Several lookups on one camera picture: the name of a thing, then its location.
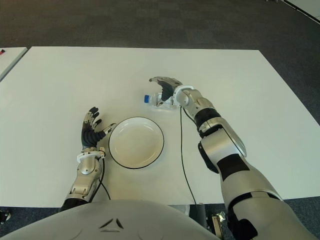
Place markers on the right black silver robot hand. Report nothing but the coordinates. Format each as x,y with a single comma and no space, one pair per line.
168,86

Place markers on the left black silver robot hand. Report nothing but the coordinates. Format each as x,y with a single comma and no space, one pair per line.
88,136

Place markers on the clear water bottle blue cap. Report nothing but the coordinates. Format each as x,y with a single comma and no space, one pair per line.
151,99

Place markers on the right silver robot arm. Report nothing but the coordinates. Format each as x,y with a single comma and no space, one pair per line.
220,150

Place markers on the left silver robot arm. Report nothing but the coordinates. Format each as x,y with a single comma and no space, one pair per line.
86,170

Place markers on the white plate black rim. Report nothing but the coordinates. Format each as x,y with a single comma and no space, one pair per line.
136,142

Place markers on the grey robot torso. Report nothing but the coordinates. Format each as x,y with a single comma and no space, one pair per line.
112,220

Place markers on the white side table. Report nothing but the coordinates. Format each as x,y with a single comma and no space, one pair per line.
10,60

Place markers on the black table foot caster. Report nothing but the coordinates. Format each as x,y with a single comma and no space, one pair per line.
5,215

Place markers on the red black marker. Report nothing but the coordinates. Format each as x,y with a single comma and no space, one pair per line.
2,51

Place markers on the black table leg base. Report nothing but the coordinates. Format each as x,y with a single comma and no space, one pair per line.
197,212

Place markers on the grey chair base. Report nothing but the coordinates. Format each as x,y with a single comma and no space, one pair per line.
272,1

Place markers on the metal table foot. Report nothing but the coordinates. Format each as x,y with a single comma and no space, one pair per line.
217,223

